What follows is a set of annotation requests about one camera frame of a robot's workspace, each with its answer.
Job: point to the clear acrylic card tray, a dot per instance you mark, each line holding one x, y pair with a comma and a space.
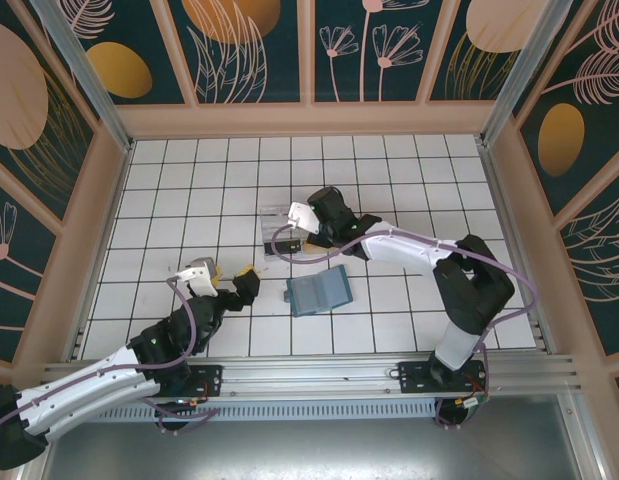
271, 225

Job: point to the aluminium mounting rail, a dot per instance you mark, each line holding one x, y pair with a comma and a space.
314, 377

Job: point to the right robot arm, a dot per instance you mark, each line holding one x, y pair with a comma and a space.
474, 290

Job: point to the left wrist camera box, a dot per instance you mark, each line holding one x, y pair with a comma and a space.
201, 280

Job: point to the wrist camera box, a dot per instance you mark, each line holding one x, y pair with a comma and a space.
304, 217
201, 280

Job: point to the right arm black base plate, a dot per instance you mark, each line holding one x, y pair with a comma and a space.
414, 377

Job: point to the black credit card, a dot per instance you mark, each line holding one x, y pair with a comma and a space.
281, 247

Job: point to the gold credit card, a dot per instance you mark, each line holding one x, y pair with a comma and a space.
311, 246

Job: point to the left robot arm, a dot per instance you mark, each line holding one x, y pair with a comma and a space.
89, 390

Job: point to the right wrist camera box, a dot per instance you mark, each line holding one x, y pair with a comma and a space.
304, 217

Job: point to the aluminium frame post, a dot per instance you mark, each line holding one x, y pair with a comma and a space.
89, 85
519, 70

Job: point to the grey metal sheet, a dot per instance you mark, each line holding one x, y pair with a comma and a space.
314, 450

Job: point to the aluminium table side rail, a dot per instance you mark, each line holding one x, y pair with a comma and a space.
114, 200
499, 200

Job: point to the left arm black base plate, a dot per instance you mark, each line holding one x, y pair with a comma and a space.
209, 380

